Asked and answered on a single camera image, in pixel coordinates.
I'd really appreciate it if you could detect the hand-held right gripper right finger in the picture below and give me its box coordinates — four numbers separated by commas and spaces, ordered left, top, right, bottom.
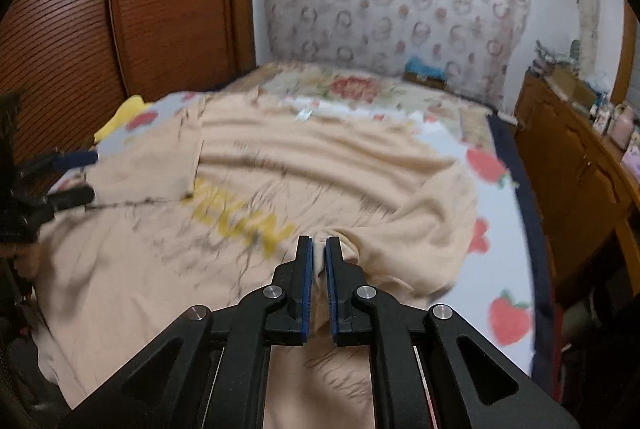
324, 236, 591, 429

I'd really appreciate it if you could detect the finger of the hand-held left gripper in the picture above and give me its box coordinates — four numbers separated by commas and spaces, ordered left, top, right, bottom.
45, 185, 96, 213
17, 149, 99, 177

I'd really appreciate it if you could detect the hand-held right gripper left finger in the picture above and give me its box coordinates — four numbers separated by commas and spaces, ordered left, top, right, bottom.
60, 235, 315, 429

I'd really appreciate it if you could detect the beige t-shirt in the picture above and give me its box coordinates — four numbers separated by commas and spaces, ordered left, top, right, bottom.
30, 91, 478, 429

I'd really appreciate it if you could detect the yellow cloth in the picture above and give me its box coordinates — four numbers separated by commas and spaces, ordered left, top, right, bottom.
94, 95, 151, 144

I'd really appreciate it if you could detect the strawberry printed blanket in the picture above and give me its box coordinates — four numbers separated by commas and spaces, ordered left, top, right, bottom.
50, 90, 556, 380

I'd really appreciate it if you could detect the wooden slatted wardrobe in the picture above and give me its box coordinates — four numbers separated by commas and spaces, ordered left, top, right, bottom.
0, 0, 258, 190

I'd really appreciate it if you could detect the floral quilt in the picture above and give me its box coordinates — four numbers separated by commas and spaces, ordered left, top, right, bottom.
220, 61, 493, 144

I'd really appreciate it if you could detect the box with blue cloth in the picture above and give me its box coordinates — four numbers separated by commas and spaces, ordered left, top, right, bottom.
404, 56, 448, 90

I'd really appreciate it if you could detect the wooden cabinet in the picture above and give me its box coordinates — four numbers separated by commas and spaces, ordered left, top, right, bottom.
515, 71, 640, 295

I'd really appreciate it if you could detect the cardboard box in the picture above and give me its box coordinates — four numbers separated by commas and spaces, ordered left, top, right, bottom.
550, 66, 598, 110

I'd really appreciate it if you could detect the pink tissue pack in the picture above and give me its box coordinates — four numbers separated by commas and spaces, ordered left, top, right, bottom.
620, 144, 640, 174

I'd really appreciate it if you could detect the pink thermos bottle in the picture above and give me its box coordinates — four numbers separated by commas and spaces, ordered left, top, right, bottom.
612, 104, 633, 150

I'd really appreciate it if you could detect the cream curtain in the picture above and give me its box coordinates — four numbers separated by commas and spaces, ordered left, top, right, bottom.
575, 0, 602, 54

